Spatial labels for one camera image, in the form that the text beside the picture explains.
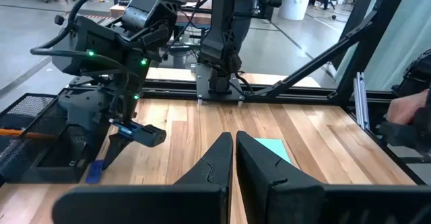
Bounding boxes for silver aluminium bracket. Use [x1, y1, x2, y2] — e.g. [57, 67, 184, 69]
[352, 71, 371, 131]

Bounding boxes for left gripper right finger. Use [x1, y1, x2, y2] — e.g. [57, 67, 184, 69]
[235, 130, 327, 224]

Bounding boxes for green sticky note pad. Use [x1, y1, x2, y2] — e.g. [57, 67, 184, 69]
[253, 137, 293, 165]

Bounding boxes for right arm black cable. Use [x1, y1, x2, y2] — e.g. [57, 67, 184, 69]
[29, 0, 188, 79]

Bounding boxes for person's hand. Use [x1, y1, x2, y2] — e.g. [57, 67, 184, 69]
[386, 88, 431, 126]

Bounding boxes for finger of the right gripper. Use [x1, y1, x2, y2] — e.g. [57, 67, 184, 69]
[100, 132, 135, 171]
[109, 118, 168, 149]

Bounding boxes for person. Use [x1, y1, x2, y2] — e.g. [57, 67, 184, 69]
[232, 0, 262, 48]

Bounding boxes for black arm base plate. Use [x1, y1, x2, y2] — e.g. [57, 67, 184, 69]
[194, 63, 246, 104]

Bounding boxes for black handheld control device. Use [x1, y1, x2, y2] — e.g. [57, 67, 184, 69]
[376, 48, 431, 161]

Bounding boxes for black aluminium table frame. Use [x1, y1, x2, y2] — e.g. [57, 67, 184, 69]
[69, 0, 431, 188]

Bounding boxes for blue rectangular eraser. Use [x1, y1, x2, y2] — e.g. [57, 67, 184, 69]
[85, 159, 106, 185]

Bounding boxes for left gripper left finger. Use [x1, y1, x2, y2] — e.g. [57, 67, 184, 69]
[174, 131, 234, 193]

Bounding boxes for black mesh desk organizer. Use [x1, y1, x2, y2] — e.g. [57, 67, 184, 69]
[0, 92, 114, 184]

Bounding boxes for orange pencil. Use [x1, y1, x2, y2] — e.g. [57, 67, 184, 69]
[0, 127, 58, 141]

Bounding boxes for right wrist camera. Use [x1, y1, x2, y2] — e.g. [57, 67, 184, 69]
[57, 88, 114, 154]

